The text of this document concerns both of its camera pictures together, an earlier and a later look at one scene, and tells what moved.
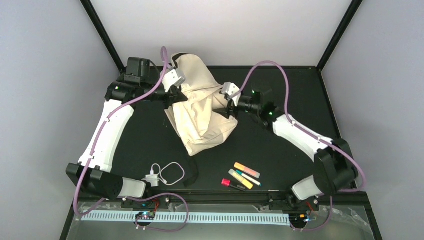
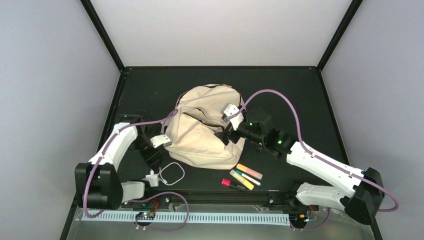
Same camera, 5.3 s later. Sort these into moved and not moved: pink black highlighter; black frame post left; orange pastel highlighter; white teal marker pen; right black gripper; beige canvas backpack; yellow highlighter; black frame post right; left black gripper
Moved: beige canvas backpack; right black gripper; left black gripper
Not moved: pink black highlighter; white teal marker pen; black frame post right; black frame post left; yellow highlighter; orange pastel highlighter
